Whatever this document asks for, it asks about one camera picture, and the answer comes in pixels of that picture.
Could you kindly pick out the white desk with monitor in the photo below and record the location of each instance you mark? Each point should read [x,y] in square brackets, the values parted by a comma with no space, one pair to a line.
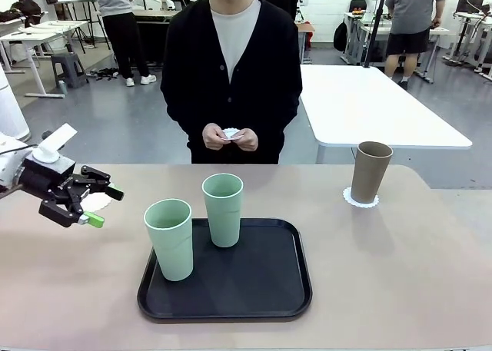
[471,17]

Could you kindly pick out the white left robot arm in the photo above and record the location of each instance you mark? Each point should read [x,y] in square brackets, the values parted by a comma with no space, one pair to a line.
[7,166]

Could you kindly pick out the large white table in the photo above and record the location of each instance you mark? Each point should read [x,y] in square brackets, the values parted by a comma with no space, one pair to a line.
[365,105]

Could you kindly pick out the white scalloped paper coaster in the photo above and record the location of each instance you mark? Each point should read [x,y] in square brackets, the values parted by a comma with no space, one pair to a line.
[230,133]
[346,196]
[98,202]

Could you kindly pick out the mint green tall cup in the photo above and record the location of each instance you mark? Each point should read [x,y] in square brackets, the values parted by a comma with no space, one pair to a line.
[223,228]

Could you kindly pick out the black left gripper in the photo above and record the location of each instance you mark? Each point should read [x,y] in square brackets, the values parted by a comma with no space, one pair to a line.
[46,178]

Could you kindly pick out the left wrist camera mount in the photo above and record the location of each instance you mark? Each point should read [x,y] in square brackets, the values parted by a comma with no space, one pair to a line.
[48,153]

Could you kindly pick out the person's right forearm black sleeve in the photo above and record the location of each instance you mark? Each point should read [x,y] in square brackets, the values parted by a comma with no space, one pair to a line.
[184,114]

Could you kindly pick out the bystander in gray hoodie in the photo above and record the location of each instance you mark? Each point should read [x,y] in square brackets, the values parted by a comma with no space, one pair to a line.
[115,20]

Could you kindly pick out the white folding table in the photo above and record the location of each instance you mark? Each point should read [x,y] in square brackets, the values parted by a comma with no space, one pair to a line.
[23,37]
[65,24]

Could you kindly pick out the pale green tall cup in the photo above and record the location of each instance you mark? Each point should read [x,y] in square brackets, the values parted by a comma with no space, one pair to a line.
[173,251]

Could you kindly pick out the green bottle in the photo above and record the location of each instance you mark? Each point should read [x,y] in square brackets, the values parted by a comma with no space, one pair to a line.
[62,89]

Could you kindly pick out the white cylindrical air purifier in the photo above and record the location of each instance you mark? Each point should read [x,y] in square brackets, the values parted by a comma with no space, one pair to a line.
[11,109]

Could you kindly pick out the black bag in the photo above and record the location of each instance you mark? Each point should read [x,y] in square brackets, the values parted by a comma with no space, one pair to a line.
[23,9]

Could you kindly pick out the person's left forearm black sleeve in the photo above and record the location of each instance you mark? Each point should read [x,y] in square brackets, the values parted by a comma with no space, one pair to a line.
[276,114]

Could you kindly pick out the black stand pole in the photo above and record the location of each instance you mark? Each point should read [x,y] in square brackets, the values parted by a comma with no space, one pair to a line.
[378,20]

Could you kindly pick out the black backpack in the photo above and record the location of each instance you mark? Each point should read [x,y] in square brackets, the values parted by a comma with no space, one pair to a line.
[340,38]

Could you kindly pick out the black plastic serving tray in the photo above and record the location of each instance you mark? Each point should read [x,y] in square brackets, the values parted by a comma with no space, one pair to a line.
[230,289]

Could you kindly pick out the person's right hand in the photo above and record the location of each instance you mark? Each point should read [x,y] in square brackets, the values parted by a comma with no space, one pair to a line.
[213,138]

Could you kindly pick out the white workbench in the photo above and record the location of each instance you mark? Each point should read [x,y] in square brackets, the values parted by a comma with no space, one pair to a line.
[374,30]

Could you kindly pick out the gray plastic step stool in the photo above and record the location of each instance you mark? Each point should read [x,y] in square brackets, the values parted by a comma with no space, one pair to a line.
[69,68]

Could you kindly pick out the bystander in gray t-shirt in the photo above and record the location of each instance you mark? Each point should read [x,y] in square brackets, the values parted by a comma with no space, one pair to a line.
[411,13]

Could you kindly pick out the person in black cardigan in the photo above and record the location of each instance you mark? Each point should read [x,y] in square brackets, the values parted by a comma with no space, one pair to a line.
[192,67]

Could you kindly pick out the brown tall cup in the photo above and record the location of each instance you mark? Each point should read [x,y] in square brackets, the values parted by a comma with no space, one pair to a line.
[371,174]

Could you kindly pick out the person's left hand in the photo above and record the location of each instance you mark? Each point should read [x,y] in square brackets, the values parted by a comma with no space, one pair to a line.
[248,141]

